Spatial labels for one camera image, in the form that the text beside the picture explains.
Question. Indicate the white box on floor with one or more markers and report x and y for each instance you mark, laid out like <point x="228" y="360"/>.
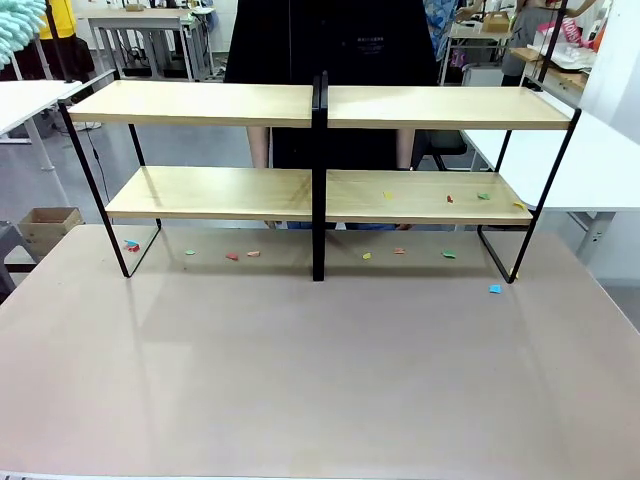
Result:
<point x="482" y="77"/>

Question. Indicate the red and blue paper scrap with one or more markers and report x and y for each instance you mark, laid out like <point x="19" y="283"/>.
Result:
<point x="132" y="245"/>

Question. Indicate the wooden shelf unit black frame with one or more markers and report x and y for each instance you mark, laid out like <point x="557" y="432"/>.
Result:
<point x="200" y="107"/>
<point x="440" y="112"/>

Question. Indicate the grey background desk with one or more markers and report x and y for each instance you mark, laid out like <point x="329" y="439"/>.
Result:
<point x="135" y="20"/>

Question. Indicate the black office chair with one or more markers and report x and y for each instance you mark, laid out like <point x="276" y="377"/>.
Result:
<point x="445" y="142"/>

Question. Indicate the brown cardboard carrier box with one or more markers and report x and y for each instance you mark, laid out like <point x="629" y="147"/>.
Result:
<point x="497" y="24"/>

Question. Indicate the open cardboard box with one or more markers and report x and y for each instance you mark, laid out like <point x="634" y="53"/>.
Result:
<point x="47" y="230"/>

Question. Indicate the person's left forearm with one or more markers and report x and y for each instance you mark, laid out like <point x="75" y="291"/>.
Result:
<point x="406" y="147"/>

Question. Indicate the person in black shirt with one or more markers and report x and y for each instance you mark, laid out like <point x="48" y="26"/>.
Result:
<point x="325" y="40"/>

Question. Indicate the grey stool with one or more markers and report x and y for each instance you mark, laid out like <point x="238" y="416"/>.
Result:
<point x="10" y="240"/>

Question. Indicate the black stand pole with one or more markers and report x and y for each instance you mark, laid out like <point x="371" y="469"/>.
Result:
<point x="60" y="55"/>
<point x="550" y="50"/>

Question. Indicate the person in blue patterned clothes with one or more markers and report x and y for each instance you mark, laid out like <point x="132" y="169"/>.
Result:
<point x="440" y="25"/>

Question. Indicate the person's right forearm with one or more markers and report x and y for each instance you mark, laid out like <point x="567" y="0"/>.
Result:
<point x="259" y="147"/>

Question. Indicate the teal chenille duster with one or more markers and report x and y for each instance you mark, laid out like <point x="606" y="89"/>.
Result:
<point x="20" y="30"/>

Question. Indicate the white background desk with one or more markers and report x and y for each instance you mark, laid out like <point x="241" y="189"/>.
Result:
<point x="475" y="35"/>

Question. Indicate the person in yellow jacket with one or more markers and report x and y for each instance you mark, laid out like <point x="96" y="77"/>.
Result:
<point x="62" y="20"/>

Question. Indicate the wooden background bench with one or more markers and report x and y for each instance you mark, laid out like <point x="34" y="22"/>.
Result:
<point x="560" y="75"/>

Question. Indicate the person in grey skirt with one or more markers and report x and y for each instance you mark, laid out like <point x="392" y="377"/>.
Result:
<point x="527" y="30"/>

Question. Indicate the white side table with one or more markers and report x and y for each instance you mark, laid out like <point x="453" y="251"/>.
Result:
<point x="575" y="170"/>
<point x="25" y="100"/>

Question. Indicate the pink bag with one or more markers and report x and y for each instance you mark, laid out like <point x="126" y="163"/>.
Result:
<point x="572" y="30"/>

